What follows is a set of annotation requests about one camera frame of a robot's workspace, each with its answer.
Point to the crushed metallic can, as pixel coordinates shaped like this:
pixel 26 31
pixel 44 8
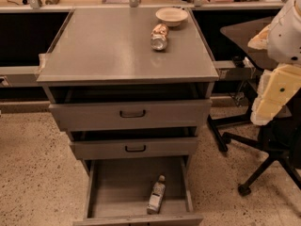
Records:
pixel 158 37

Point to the black top drawer handle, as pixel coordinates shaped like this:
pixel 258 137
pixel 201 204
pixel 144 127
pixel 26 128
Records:
pixel 133 114

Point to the white ceramic bowl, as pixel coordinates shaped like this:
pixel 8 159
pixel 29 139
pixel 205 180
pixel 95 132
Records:
pixel 171 16

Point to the top grey drawer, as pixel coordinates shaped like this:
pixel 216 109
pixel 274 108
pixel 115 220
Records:
pixel 105 116

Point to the bottom open grey drawer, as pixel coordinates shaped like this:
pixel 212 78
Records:
pixel 119 190

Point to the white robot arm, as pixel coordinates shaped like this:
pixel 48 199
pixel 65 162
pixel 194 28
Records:
pixel 282 40

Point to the grey drawer cabinet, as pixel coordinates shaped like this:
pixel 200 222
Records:
pixel 104 55

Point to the grey rail beam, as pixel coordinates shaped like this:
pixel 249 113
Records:
pixel 19 77

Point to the middle grey drawer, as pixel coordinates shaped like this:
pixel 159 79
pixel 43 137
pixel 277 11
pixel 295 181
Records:
pixel 113 149

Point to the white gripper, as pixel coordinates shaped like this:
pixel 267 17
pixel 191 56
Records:
pixel 284 40

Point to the plastic bottle with label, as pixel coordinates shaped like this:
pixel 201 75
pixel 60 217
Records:
pixel 156 196

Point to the black office chair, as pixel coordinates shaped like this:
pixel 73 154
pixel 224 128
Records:
pixel 280 139

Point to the black drawer handle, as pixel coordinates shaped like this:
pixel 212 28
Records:
pixel 139 149
pixel 133 114

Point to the black middle drawer handle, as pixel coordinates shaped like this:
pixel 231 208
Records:
pixel 139 149

